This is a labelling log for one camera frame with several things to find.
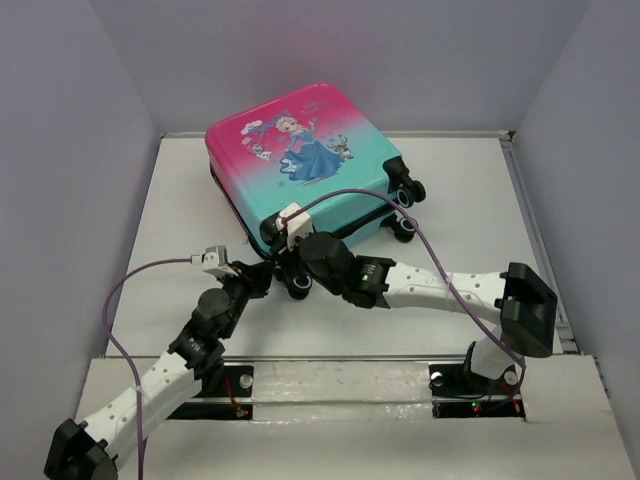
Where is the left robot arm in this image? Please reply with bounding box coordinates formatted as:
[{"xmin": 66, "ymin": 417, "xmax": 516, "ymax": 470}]
[{"xmin": 44, "ymin": 252, "xmax": 274, "ymax": 479}]

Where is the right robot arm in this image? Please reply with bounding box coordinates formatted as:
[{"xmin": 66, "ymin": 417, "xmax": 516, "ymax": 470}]
[{"xmin": 274, "ymin": 232, "xmax": 558, "ymax": 395}]

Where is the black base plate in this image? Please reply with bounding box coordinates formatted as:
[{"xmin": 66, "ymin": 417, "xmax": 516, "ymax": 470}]
[
  {"xmin": 429, "ymin": 363, "xmax": 526, "ymax": 419},
  {"xmin": 171, "ymin": 364, "xmax": 254, "ymax": 421}
]

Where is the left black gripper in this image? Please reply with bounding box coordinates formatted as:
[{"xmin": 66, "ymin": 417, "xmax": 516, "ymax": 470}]
[{"xmin": 212, "ymin": 258, "xmax": 271, "ymax": 338}]

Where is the aluminium table rail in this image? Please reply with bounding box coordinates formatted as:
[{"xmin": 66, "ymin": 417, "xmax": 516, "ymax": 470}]
[{"xmin": 102, "ymin": 352, "xmax": 581, "ymax": 364}]

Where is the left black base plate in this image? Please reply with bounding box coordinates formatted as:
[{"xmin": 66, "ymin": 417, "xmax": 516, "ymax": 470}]
[{"xmin": 171, "ymin": 364, "xmax": 254, "ymax": 421}]

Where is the pink teal kids suitcase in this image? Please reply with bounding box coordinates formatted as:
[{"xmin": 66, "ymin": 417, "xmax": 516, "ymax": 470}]
[{"xmin": 204, "ymin": 82, "xmax": 427, "ymax": 300}]

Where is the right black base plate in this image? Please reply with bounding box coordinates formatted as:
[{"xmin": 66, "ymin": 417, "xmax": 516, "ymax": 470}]
[{"xmin": 429, "ymin": 363, "xmax": 526, "ymax": 419}]

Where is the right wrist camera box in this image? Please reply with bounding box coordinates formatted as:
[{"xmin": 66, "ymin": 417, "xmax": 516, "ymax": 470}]
[{"xmin": 275, "ymin": 202, "xmax": 314, "ymax": 250}]

